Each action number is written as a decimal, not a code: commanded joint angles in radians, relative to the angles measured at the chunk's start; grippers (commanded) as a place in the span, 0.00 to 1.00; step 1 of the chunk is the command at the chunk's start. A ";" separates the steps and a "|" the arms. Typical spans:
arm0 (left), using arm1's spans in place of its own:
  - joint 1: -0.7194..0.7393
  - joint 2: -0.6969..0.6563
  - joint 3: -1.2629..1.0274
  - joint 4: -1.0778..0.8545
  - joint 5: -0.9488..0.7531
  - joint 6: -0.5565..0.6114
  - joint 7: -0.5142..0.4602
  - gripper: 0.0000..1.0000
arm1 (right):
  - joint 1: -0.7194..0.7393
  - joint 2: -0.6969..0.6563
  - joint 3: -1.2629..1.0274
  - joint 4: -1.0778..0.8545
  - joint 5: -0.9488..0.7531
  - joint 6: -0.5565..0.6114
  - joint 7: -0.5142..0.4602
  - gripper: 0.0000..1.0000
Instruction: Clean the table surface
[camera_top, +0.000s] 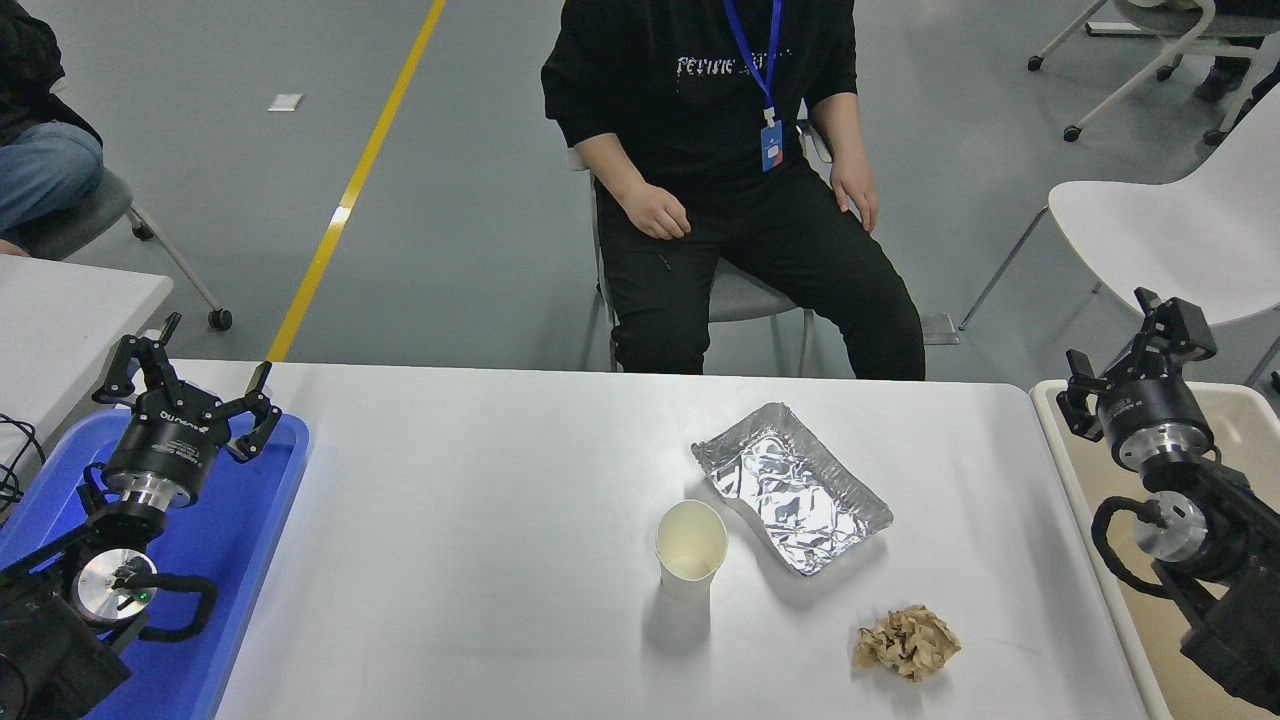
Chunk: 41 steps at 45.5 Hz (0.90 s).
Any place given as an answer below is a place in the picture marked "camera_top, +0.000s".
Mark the grey wheeled chair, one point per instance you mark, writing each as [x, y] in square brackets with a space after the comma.
[740, 295]
[80, 215]

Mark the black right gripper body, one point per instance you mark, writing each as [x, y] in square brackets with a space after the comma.
[1150, 405]

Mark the white paper cup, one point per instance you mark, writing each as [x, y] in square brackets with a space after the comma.
[690, 580]

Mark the white-framed wheeled chair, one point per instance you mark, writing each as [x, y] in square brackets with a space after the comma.
[1180, 45]

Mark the white plastic chair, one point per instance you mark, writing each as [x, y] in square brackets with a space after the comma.
[1150, 230]

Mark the white side table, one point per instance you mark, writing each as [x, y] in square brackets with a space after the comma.
[60, 320]

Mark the large pale bin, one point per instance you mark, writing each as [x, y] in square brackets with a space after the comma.
[1250, 430]

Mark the person in blue jeans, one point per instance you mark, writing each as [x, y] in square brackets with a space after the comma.
[40, 170]

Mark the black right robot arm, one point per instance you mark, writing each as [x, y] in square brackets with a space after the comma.
[1230, 640]

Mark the person's right forearm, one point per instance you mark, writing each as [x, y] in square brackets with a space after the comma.
[610, 165]

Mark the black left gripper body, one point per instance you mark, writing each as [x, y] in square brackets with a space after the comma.
[165, 445]

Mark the person with tan boots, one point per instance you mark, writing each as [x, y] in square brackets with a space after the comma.
[700, 100]

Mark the person's left hand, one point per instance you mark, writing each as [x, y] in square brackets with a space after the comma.
[855, 190]

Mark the blue plastic tray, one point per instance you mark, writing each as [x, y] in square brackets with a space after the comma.
[250, 520]

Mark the tan paper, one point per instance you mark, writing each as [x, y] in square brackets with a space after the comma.
[905, 645]

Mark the person's right hand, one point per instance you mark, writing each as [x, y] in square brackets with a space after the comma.
[655, 212]

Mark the silver floor plate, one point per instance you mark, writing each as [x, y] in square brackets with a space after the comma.
[940, 329]

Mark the person's left forearm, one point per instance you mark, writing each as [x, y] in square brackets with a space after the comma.
[835, 130]

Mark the silver foil tray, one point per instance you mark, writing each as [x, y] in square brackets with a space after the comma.
[790, 490]

